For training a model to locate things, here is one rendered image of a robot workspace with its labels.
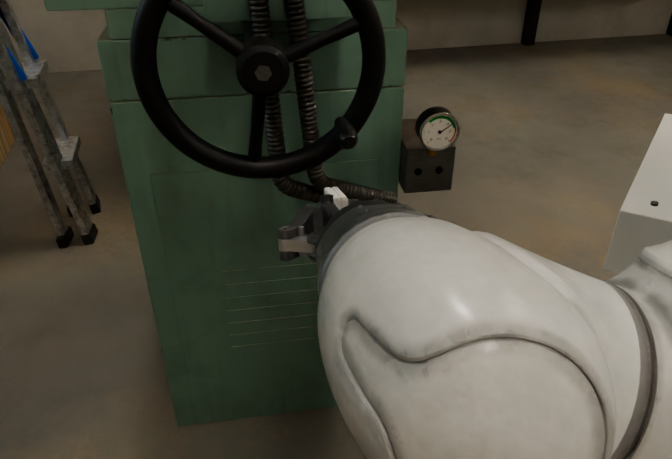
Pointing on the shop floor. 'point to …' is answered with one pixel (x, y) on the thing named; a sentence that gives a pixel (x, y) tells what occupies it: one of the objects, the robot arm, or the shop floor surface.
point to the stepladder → (32, 74)
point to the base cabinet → (238, 252)
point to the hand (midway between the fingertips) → (336, 207)
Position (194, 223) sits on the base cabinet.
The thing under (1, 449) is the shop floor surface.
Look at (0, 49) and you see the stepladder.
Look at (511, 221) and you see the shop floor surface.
